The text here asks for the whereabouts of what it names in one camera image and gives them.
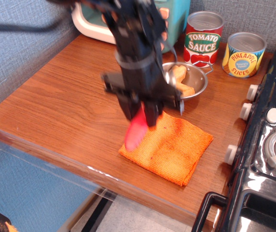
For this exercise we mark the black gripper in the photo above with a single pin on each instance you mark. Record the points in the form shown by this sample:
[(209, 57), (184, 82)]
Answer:
[(142, 81)]

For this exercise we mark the red handled metal spoon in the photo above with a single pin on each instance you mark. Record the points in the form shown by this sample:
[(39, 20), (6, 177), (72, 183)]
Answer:
[(137, 129)]

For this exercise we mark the small steel pot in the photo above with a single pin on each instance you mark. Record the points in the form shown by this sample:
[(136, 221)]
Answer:
[(190, 79)]

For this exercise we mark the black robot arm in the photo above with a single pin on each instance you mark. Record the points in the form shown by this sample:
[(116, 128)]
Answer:
[(137, 27)]

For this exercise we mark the orange folded cloth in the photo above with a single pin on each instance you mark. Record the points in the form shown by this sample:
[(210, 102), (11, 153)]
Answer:
[(171, 150)]

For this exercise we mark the tomato sauce can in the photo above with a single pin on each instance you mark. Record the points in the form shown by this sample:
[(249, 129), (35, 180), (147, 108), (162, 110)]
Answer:
[(202, 38)]

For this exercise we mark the teal toy microwave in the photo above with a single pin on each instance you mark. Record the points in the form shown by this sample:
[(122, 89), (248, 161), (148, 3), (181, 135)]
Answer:
[(94, 26)]

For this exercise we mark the pineapple slices can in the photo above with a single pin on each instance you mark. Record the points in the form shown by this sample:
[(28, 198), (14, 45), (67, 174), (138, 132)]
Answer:
[(243, 54)]

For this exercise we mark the black toy stove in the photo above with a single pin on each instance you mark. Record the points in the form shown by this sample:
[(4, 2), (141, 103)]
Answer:
[(250, 205)]

